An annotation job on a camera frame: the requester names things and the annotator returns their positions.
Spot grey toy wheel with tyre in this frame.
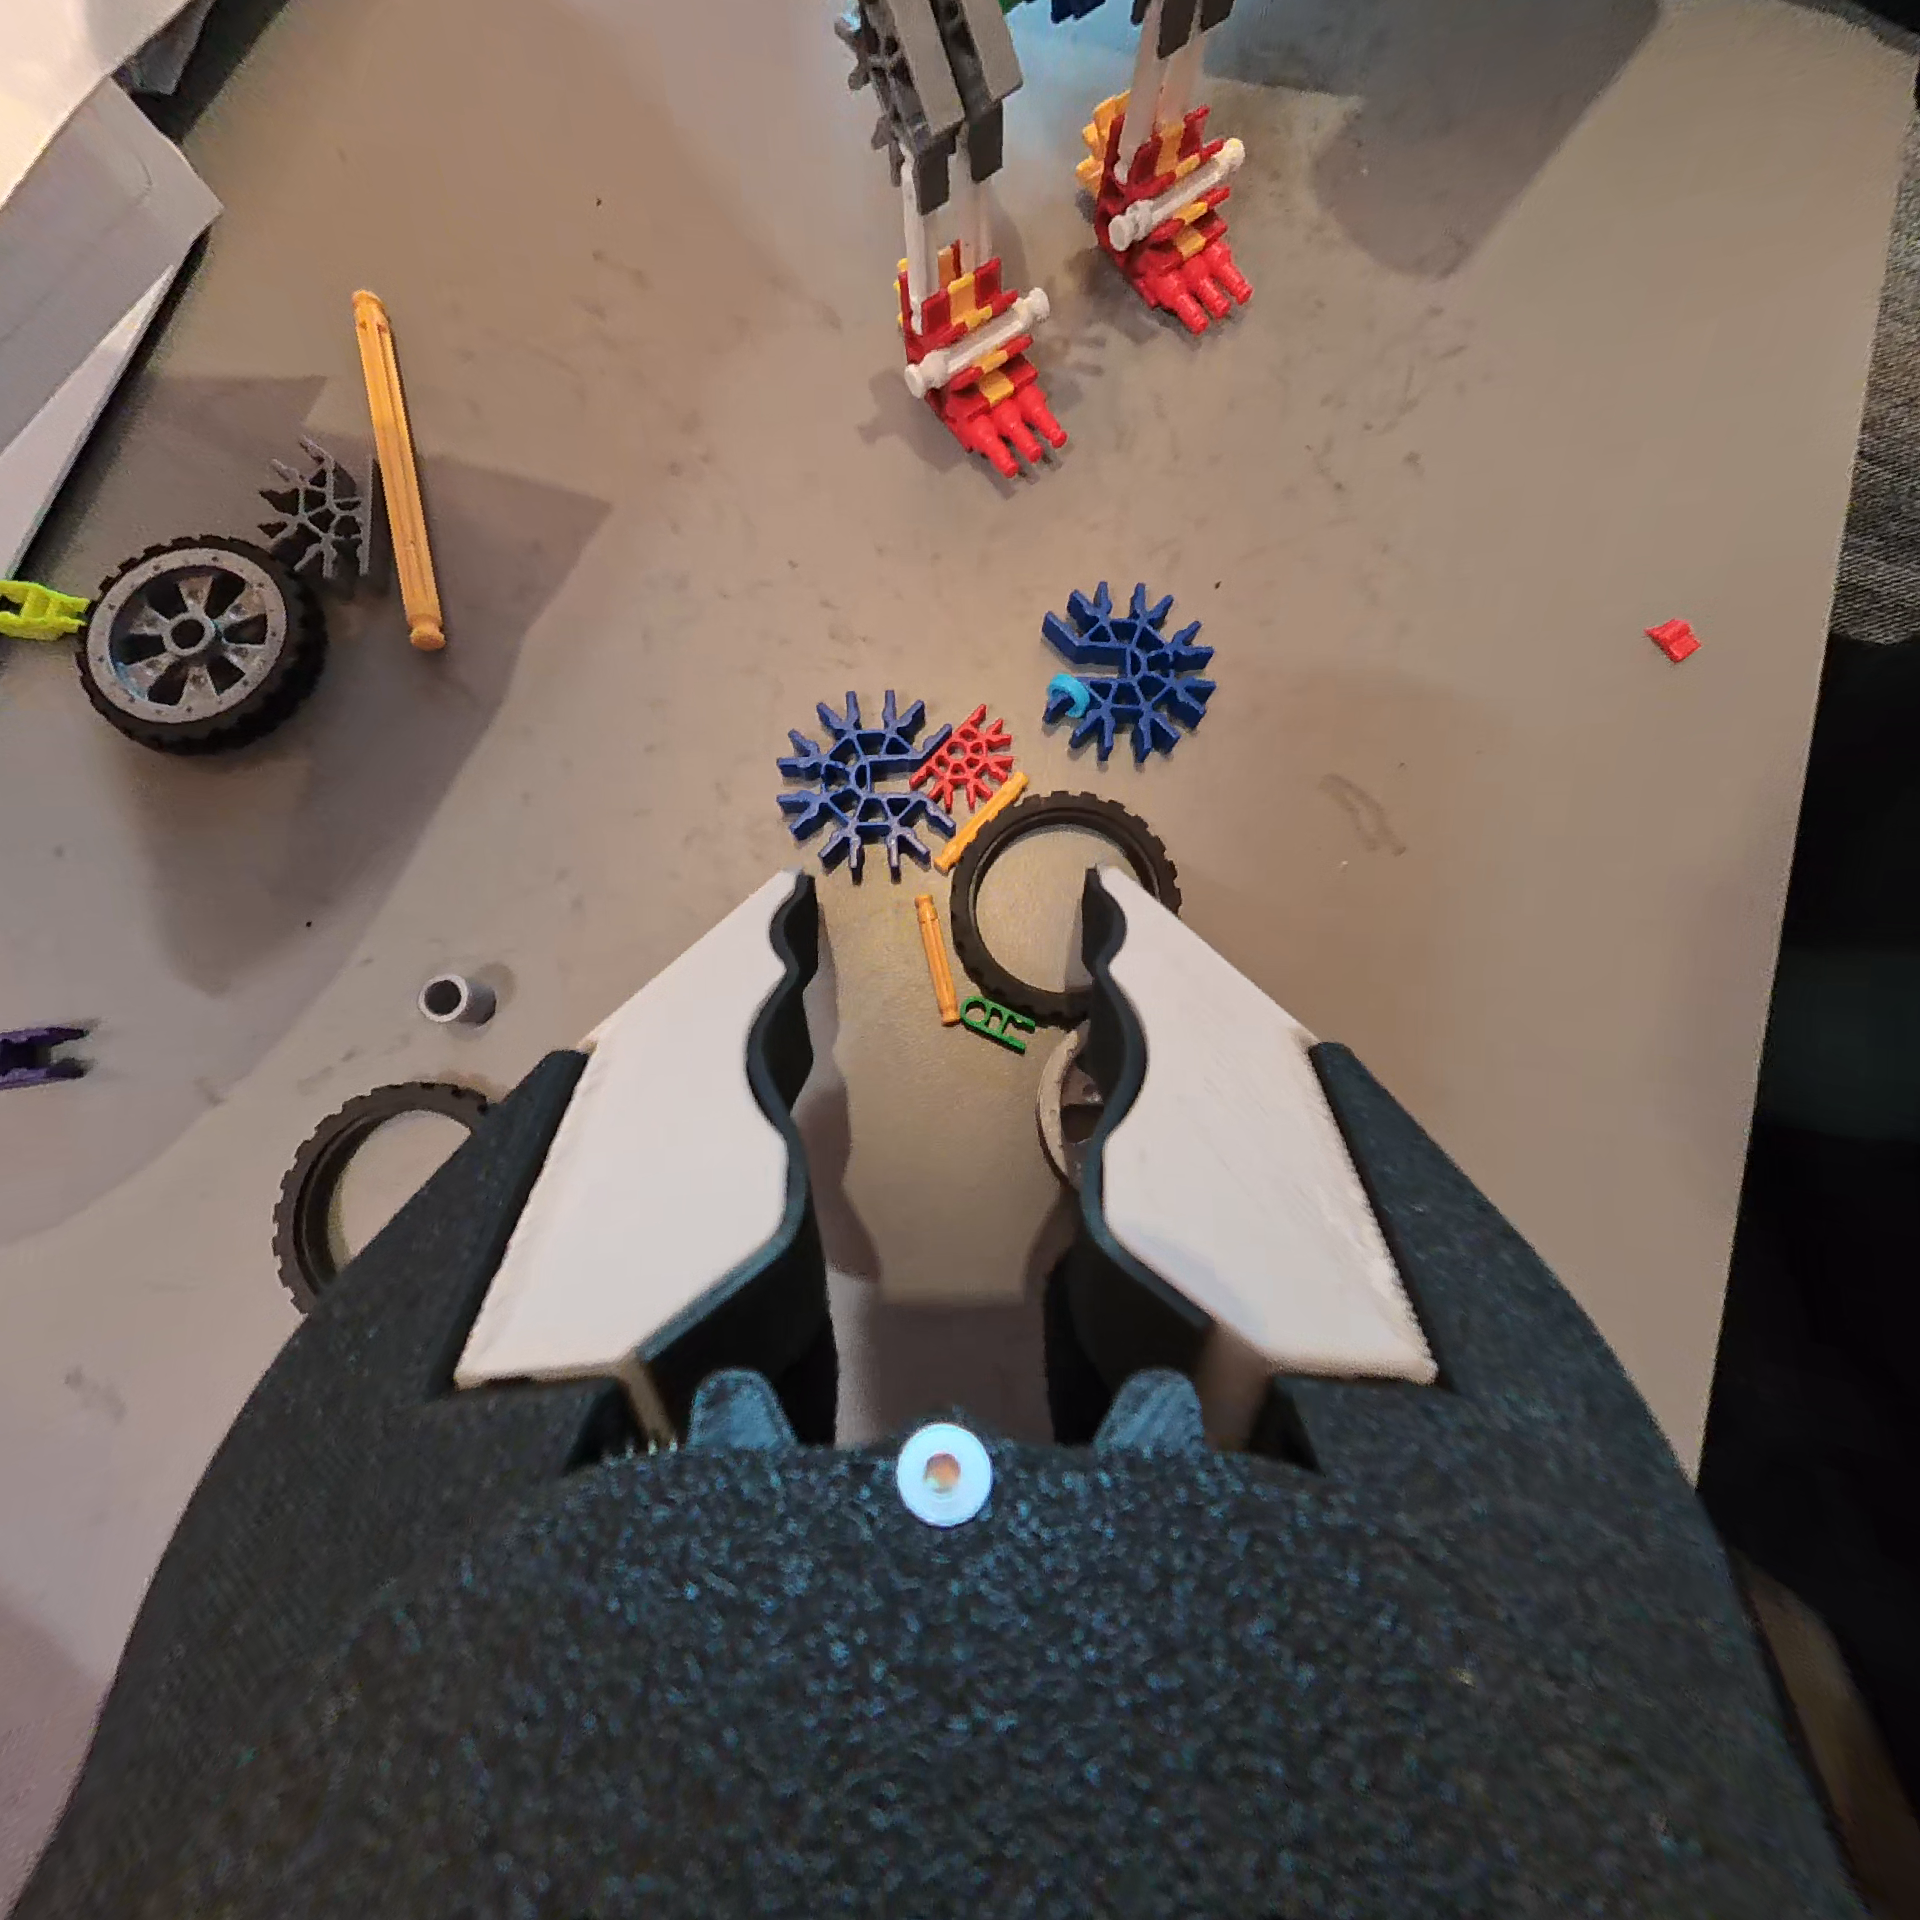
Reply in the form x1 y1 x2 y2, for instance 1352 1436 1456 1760
75 536 329 756

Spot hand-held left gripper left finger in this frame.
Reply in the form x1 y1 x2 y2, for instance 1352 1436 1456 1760
449 872 835 1396

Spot grey toy connector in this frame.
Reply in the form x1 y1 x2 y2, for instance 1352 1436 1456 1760
257 439 376 589

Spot colourful construction toy figure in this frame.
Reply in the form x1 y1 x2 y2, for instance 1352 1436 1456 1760
838 0 1255 483

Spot grey toy wheel hub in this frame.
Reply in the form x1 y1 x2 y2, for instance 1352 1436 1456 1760
1035 1026 1119 1194

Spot blue snowflake toy connector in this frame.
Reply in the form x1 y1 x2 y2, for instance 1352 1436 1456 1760
775 690 960 885
1043 583 1220 763

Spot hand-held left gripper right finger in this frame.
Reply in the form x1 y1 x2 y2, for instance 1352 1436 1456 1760
1072 864 1441 1401

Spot white paper sheet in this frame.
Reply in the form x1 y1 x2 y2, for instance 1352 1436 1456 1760
0 0 227 578

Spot red toy connector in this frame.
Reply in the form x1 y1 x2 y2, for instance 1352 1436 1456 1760
910 705 1019 817

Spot long yellow toy rod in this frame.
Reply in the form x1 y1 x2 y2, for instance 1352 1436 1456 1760
350 289 452 653

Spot black rubber toy tyre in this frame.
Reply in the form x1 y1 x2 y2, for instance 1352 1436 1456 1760
948 791 1181 1029
271 1079 494 1314

